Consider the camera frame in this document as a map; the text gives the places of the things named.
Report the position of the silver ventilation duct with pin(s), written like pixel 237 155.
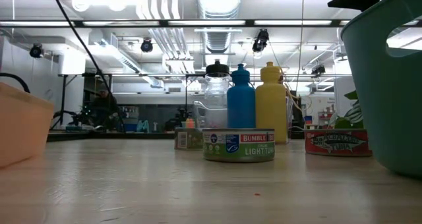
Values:
pixel 217 39

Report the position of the black aluminium table frame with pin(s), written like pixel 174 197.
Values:
pixel 99 135

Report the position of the black background stand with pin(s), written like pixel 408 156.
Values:
pixel 62 102

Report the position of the yellow plastic bottle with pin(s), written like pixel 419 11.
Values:
pixel 272 108

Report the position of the red label tuna can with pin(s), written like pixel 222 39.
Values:
pixel 338 143

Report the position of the black rack frame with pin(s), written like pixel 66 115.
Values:
pixel 186 92

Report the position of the black light bar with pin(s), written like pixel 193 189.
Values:
pixel 249 22

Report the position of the small orange bottle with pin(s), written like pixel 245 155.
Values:
pixel 190 123

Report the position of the picture label food can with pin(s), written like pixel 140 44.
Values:
pixel 188 140

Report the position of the black ceiling camera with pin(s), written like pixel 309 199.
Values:
pixel 146 46
pixel 318 70
pixel 36 51
pixel 260 41

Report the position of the blue plastic bottle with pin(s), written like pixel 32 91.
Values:
pixel 241 102

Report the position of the teal plastic basket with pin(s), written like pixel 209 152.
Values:
pixel 389 112

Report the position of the clear plastic bin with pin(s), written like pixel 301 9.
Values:
pixel 201 115

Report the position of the green label tuna can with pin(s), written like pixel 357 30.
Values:
pixel 239 148

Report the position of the green plant white pot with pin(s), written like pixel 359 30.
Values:
pixel 344 122

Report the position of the person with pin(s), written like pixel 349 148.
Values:
pixel 103 105

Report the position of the orange translucent plastic bin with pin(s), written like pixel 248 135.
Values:
pixel 23 125

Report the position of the clear bottle black cap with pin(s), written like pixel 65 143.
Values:
pixel 216 92

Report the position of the white cabinet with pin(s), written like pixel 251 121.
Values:
pixel 341 89

